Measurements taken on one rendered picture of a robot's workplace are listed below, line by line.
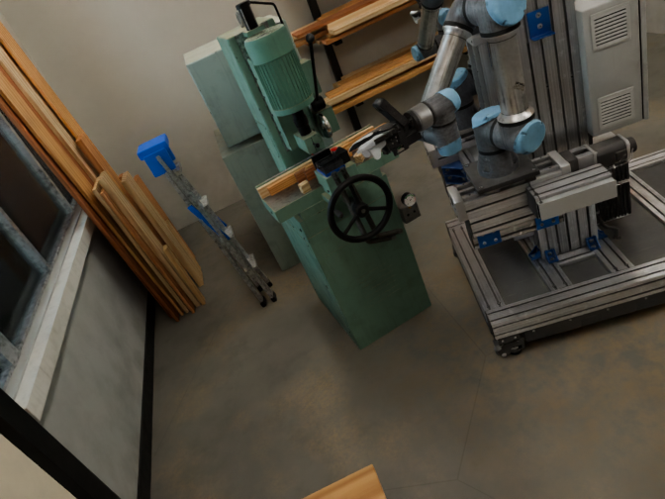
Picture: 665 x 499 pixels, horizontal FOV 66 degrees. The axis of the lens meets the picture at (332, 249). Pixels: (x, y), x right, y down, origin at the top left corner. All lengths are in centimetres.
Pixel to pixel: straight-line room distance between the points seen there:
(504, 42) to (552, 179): 58
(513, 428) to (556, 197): 89
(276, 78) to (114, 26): 247
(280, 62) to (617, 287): 158
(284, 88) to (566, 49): 103
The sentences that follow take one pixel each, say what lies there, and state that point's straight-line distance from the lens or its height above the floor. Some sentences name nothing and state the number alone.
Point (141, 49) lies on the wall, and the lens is 443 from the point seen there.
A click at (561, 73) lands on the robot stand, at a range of 212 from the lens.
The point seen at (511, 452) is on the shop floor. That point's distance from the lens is 213.
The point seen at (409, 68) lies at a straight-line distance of 442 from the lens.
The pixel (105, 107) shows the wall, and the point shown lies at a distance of 452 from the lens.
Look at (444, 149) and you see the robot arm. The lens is 164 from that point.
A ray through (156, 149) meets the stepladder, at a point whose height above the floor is 114.
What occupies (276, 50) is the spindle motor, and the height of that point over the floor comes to 144.
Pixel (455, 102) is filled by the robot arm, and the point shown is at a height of 122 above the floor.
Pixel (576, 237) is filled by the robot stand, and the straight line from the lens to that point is 248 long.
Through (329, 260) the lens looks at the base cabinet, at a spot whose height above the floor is 56.
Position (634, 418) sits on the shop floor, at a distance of 220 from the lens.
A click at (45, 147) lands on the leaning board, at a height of 133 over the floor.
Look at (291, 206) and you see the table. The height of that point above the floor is 89.
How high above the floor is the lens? 180
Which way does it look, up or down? 32 degrees down
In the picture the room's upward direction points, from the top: 24 degrees counter-clockwise
